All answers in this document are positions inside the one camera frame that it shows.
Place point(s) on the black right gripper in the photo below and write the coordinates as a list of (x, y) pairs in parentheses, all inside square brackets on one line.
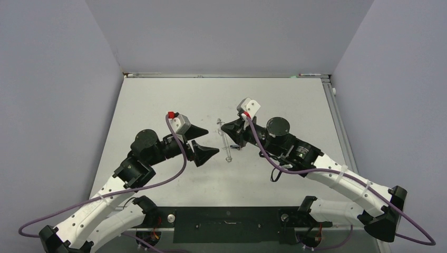
[(237, 129)]

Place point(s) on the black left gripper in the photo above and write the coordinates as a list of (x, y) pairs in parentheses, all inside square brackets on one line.
[(201, 153)]

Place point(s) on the small key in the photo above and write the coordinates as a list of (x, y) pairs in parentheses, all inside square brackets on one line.
[(236, 147)]

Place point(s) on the metal ring plate with keyrings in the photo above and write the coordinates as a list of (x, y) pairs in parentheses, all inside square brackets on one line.
[(226, 145)]

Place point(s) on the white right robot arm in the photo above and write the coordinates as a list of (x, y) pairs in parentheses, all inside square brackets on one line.
[(375, 207)]

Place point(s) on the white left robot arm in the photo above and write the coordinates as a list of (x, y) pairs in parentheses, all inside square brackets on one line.
[(92, 225)]

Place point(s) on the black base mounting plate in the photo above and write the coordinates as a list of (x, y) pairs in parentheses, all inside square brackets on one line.
[(236, 224)]

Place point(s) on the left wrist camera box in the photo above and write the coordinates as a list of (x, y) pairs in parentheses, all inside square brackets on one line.
[(178, 122)]

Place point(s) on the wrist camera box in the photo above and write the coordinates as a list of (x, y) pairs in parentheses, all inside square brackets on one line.
[(248, 107), (178, 122)]

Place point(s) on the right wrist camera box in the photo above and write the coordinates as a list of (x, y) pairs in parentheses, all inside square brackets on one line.
[(248, 107)]

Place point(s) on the aluminium rail back edge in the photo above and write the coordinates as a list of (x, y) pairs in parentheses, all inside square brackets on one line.
[(261, 75)]

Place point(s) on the aluminium rail edge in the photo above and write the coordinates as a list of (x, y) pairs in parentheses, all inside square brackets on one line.
[(330, 93), (261, 75)]

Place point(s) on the aluminium rail right edge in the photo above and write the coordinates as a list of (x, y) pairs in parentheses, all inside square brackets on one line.
[(330, 93)]

